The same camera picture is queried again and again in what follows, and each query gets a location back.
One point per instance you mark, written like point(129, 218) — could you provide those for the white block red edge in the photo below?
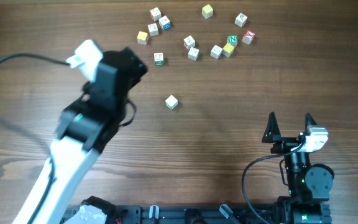
point(153, 29)

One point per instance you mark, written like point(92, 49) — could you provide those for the white block far right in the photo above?
point(240, 20)

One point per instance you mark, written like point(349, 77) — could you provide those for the white block red side top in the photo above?
point(155, 14)

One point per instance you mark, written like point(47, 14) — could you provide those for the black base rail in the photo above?
point(127, 214)

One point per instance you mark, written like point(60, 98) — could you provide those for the plain white picture block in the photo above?
point(193, 53)

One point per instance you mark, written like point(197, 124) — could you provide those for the white block moved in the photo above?
point(171, 102)

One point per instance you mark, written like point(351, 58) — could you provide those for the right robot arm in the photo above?
point(308, 184)

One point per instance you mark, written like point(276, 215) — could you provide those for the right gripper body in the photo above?
point(285, 145)

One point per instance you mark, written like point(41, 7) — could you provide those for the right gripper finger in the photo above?
point(272, 132)
point(309, 121)

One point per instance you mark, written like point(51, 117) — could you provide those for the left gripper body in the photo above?
point(140, 69)

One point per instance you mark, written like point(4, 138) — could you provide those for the yellow top wooden block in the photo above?
point(228, 49)

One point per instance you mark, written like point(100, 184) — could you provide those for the white block blue side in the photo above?
point(164, 22)

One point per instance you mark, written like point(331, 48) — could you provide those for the white picture block right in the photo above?
point(216, 52)

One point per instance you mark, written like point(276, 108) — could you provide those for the white block green side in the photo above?
point(159, 58)

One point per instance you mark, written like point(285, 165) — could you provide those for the white block red side middle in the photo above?
point(189, 42)

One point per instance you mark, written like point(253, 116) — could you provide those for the yellow block left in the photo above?
point(142, 38)

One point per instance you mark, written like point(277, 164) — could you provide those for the green N letter block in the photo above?
point(232, 39)

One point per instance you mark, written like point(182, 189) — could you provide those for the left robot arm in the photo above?
point(84, 129)

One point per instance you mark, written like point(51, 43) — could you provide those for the red letter block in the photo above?
point(248, 37)

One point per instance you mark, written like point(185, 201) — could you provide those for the white block red side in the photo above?
point(155, 14)
point(189, 42)

